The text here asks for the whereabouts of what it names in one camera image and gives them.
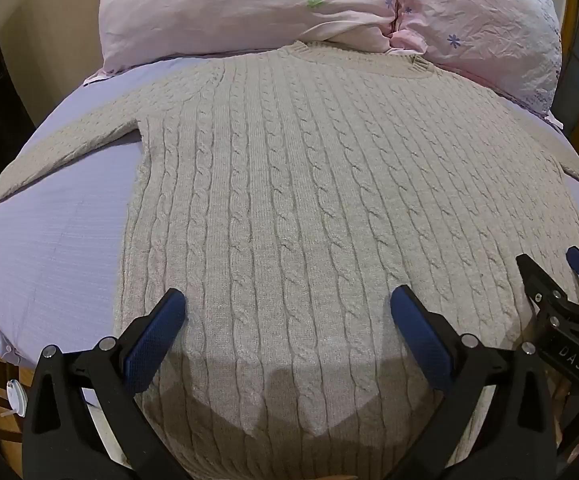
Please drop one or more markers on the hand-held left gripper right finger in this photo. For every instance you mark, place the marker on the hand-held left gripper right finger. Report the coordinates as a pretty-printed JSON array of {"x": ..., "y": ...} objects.
[{"x": 419, "y": 332}]

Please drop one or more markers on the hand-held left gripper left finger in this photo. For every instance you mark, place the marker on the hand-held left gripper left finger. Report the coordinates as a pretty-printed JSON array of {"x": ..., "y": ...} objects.
[{"x": 155, "y": 332}]

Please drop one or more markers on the lavender bed sheet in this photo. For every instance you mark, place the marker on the lavender bed sheet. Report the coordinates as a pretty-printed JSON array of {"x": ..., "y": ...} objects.
[{"x": 54, "y": 240}]

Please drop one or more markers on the white round lid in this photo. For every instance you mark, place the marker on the white round lid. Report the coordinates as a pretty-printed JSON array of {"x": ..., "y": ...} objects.
[{"x": 14, "y": 394}]

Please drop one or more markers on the pink floral pillow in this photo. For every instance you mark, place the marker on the pink floral pillow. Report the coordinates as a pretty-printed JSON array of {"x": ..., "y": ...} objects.
[
  {"x": 229, "y": 5},
  {"x": 484, "y": 25}
]

